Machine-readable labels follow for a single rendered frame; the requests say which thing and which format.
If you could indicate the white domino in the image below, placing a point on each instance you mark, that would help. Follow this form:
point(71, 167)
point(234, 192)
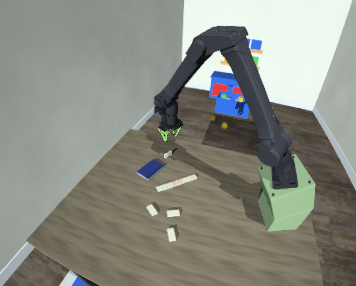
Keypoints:
point(171, 235)
point(152, 210)
point(173, 213)
point(192, 177)
point(162, 187)
point(182, 181)
point(172, 184)

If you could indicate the blue flat rectangular pad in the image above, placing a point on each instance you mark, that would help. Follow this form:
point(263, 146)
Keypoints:
point(150, 169)

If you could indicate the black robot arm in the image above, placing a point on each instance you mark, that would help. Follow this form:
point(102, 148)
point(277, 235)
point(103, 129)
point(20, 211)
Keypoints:
point(233, 45)

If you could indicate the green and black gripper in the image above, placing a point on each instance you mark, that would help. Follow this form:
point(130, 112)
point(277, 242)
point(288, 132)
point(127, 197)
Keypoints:
point(172, 123)

